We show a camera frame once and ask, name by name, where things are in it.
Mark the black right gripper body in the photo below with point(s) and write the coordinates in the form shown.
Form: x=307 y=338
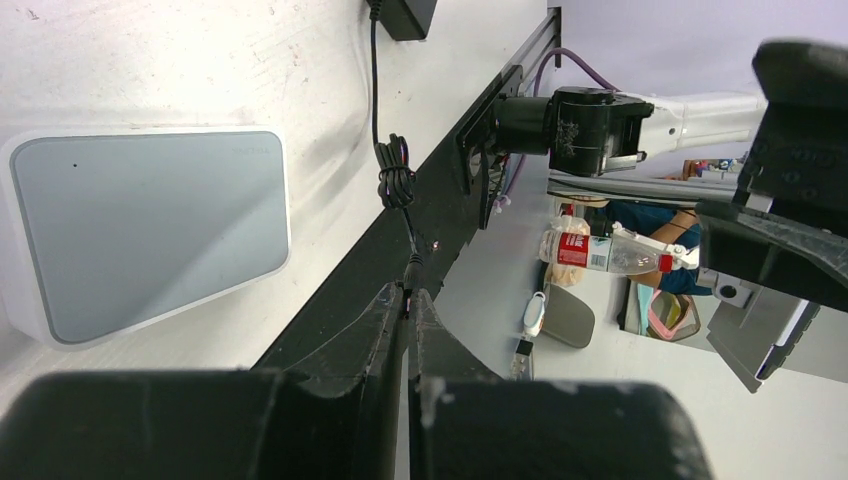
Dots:
x=798 y=158

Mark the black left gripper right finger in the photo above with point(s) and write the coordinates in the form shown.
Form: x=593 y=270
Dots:
x=468 y=423

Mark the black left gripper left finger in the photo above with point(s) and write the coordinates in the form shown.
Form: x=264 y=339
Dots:
x=332 y=415

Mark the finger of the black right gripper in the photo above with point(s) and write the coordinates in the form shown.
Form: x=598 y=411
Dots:
x=796 y=249

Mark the white square network box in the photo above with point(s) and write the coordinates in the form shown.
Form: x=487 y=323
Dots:
x=106 y=231

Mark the small black wall adapter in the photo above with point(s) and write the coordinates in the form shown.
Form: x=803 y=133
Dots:
x=407 y=20

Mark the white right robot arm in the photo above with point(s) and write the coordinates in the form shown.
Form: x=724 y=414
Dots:
x=589 y=132

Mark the clear plastic water bottle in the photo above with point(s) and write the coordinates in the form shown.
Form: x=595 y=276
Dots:
x=622 y=253

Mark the aluminium frame rail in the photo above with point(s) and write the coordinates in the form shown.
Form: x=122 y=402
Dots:
x=536 y=46

